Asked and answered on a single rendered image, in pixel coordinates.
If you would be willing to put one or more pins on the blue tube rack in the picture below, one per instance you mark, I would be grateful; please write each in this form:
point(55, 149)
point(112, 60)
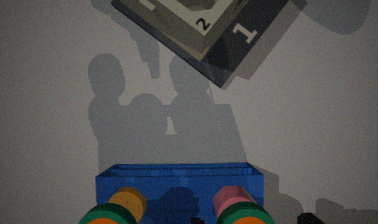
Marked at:
point(179, 192)

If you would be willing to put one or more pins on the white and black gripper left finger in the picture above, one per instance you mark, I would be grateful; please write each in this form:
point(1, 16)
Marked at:
point(197, 220)

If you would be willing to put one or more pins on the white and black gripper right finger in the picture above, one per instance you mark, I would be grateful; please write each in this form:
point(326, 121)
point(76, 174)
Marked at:
point(308, 218)

